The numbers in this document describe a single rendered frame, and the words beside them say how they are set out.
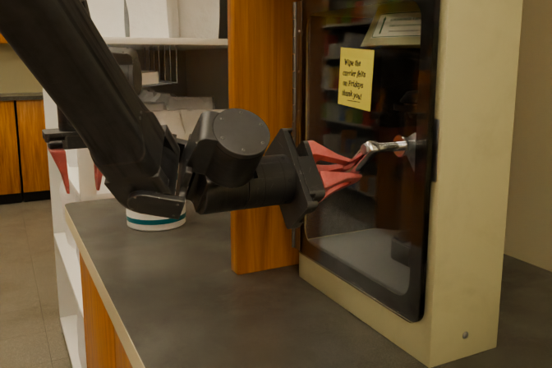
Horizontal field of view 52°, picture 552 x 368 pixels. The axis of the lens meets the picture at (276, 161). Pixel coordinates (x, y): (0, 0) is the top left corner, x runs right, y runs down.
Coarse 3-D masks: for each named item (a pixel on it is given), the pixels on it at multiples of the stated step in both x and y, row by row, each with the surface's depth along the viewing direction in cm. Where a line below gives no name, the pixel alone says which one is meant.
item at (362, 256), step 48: (336, 0) 75; (384, 0) 66; (432, 0) 59; (336, 48) 76; (384, 48) 67; (432, 48) 60; (336, 96) 77; (384, 96) 68; (432, 96) 61; (336, 144) 78; (432, 144) 62; (336, 192) 79; (384, 192) 69; (336, 240) 80; (384, 240) 70; (384, 288) 71
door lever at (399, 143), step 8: (400, 136) 65; (368, 144) 63; (376, 144) 63; (384, 144) 64; (392, 144) 64; (400, 144) 65; (360, 152) 64; (368, 152) 63; (376, 152) 63; (384, 152) 64; (400, 152) 65; (352, 160) 66; (360, 160) 65; (368, 160) 64; (344, 168) 68; (352, 168) 66; (360, 168) 66
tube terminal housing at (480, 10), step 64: (448, 0) 59; (512, 0) 63; (448, 64) 60; (512, 64) 64; (448, 128) 61; (512, 128) 66; (448, 192) 63; (448, 256) 65; (384, 320) 73; (448, 320) 66
